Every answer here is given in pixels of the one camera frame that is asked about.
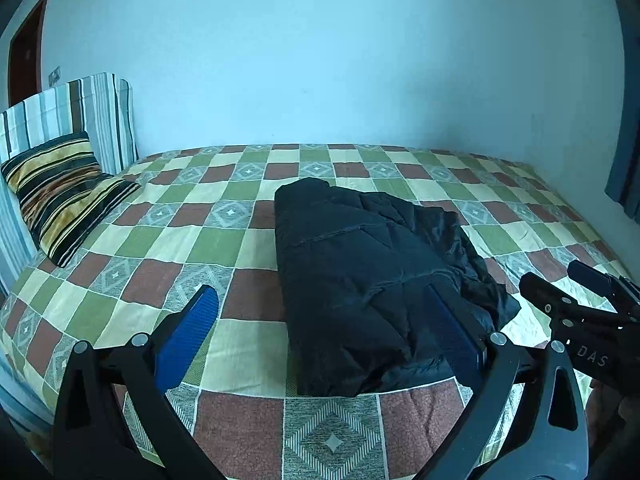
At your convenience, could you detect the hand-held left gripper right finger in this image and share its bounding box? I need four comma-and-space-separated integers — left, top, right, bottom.
425, 282, 590, 480

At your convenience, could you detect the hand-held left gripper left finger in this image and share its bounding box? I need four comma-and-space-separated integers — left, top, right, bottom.
52, 285, 226, 480

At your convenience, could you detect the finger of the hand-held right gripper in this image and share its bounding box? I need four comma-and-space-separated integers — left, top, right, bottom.
518, 272, 608, 323
566, 260, 640, 306

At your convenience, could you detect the black quilted jacket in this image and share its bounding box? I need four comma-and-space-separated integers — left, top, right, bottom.
274, 178, 523, 397

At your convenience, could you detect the checkered bedspread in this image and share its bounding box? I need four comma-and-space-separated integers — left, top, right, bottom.
0, 144, 631, 480

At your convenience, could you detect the blue curtain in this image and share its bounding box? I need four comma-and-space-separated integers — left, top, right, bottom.
604, 125, 640, 221

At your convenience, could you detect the striped yellow black pillow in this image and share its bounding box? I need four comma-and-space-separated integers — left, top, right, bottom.
1, 131, 142, 268

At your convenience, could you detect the striped padded headboard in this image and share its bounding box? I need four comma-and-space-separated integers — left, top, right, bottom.
0, 73, 140, 296

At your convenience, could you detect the brown wooden door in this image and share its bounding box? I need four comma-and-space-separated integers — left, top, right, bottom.
7, 0, 51, 108

